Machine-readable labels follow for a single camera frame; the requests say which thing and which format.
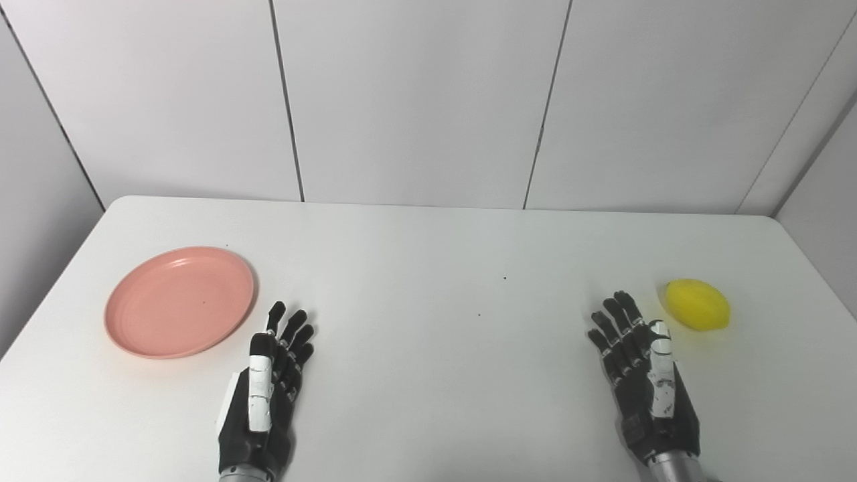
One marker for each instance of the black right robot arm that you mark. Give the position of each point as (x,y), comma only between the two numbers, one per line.
(676,468)

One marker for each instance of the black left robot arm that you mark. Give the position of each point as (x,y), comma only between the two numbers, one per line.
(244,475)

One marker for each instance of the yellow lemon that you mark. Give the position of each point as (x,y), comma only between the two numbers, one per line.
(697,304)

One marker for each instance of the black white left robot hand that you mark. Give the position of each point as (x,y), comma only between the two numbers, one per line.
(258,402)

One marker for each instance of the pink round plate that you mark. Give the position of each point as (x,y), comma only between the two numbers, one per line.
(179,302)

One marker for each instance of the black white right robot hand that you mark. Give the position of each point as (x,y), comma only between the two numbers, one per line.
(659,402)

